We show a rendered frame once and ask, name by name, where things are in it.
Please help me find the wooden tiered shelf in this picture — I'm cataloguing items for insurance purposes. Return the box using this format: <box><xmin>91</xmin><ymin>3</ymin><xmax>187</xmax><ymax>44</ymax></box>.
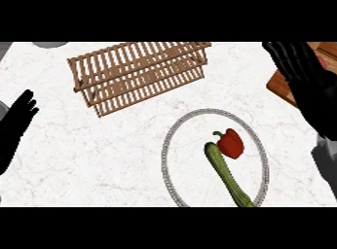
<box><xmin>66</xmin><ymin>41</ymin><xmax>212</xmax><ymax>118</ymax></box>

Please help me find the long green squash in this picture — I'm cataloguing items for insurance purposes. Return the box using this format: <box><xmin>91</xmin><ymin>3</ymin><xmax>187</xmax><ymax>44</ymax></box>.
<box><xmin>202</xmin><ymin>141</ymin><xmax>256</xmax><ymax>208</ymax></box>

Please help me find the red bell pepper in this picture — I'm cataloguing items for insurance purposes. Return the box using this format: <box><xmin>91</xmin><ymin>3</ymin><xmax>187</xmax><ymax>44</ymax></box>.
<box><xmin>211</xmin><ymin>127</ymin><xmax>246</xmax><ymax>160</ymax></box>

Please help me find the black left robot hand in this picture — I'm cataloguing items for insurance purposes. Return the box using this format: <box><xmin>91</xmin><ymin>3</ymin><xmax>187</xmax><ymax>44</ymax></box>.
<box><xmin>0</xmin><ymin>89</ymin><xmax>39</xmax><ymax>179</ymax></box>

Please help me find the white oval placemat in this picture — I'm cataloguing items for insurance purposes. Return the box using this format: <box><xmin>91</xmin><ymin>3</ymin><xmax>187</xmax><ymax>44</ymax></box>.
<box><xmin>159</xmin><ymin>108</ymin><xmax>270</xmax><ymax>208</ymax></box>

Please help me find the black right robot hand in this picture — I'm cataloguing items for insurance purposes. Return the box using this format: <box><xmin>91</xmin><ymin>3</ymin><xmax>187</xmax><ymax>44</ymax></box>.
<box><xmin>259</xmin><ymin>41</ymin><xmax>337</xmax><ymax>150</ymax></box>

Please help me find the red item on board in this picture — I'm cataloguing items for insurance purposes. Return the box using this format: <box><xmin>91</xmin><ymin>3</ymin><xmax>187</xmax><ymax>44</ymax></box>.
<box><xmin>315</xmin><ymin>55</ymin><xmax>329</xmax><ymax>70</ymax></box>

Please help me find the grey round object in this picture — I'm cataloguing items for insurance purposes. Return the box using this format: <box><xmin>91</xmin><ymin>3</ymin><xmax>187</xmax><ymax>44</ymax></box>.
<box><xmin>29</xmin><ymin>41</ymin><xmax>70</xmax><ymax>50</ymax></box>

